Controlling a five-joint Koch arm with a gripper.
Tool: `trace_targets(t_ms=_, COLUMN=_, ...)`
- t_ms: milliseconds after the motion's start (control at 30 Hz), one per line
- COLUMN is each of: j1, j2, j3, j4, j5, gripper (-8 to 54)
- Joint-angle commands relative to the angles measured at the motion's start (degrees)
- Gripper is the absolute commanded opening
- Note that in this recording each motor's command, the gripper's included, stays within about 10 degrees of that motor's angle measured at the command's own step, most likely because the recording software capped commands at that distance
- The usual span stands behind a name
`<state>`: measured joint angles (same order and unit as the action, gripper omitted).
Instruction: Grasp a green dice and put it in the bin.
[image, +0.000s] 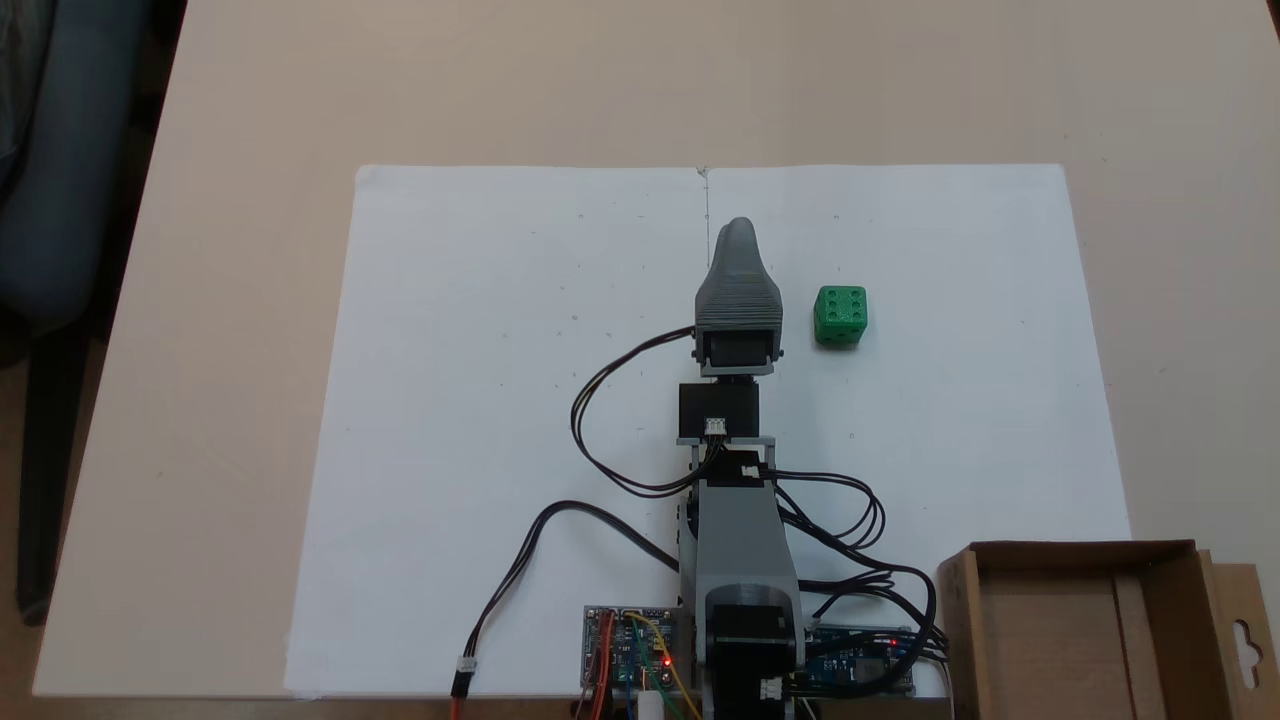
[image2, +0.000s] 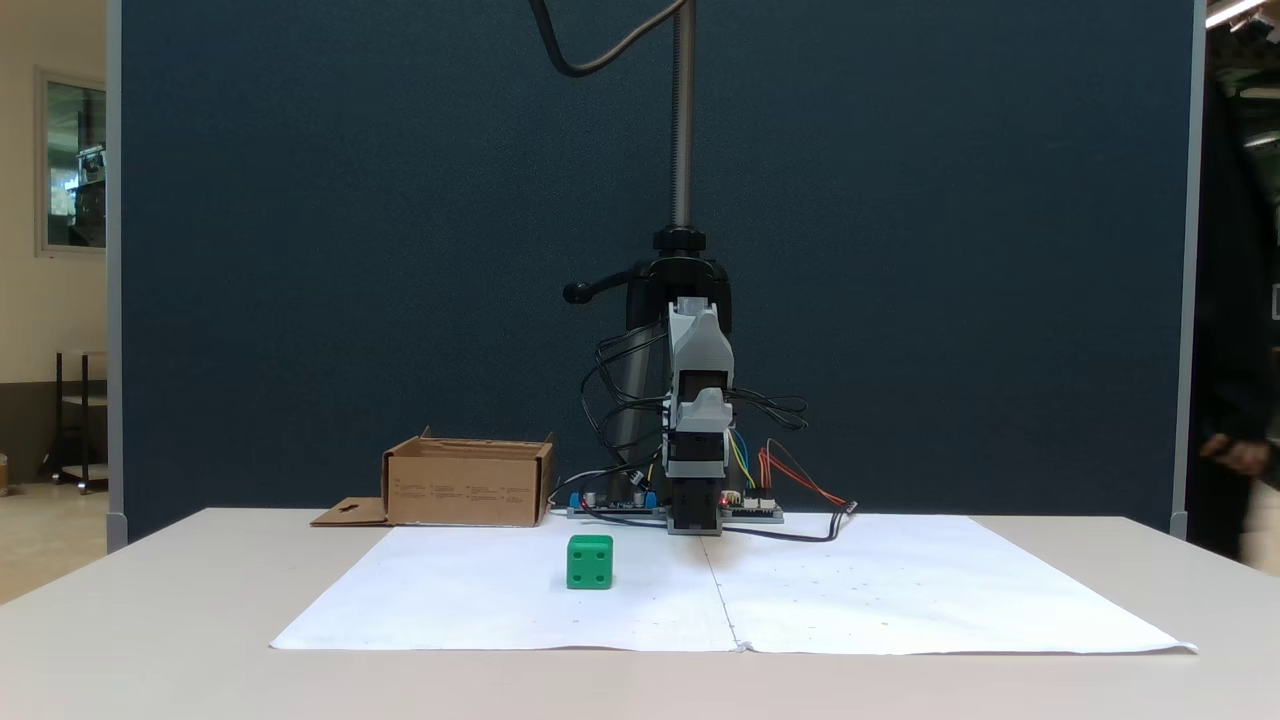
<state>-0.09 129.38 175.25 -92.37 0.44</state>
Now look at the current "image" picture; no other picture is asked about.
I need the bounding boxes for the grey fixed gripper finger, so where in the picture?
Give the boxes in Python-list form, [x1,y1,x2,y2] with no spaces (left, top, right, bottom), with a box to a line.
[710,216,768,274]

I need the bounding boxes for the green dice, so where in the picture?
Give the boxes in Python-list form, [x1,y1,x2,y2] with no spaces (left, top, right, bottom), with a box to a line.
[812,285,869,349]

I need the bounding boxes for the white paper sheet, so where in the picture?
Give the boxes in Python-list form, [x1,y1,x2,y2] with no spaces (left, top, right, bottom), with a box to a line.
[703,163,1134,699]
[284,164,713,700]

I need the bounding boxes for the grey circuit board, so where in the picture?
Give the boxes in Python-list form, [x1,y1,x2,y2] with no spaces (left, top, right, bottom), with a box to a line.
[582,604,684,693]

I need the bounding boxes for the blue circuit board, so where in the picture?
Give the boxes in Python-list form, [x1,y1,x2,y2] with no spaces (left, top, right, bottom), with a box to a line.
[795,624,917,697]

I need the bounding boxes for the brown cardboard box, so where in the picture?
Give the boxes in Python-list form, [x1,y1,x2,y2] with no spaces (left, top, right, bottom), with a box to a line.
[936,540,1280,720]

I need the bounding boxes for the blue grey chair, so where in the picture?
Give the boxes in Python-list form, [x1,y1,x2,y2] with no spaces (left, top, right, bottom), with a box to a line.
[0,0,189,336]

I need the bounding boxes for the black gripper motor cable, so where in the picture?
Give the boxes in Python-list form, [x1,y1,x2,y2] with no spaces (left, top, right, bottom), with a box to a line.
[570,324,723,499]

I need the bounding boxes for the black elbow motor cable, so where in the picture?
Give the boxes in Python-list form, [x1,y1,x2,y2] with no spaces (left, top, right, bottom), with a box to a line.
[768,467,888,553]

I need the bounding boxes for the black cable with white connector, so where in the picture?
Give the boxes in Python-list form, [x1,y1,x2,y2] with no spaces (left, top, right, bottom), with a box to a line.
[449,499,683,720]

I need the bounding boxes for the black base cable bundle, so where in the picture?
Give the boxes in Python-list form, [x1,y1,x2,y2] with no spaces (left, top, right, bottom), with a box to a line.
[798,560,949,665]

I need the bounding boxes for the orange red wire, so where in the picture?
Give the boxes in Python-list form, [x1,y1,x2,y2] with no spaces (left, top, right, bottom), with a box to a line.
[586,610,615,720]

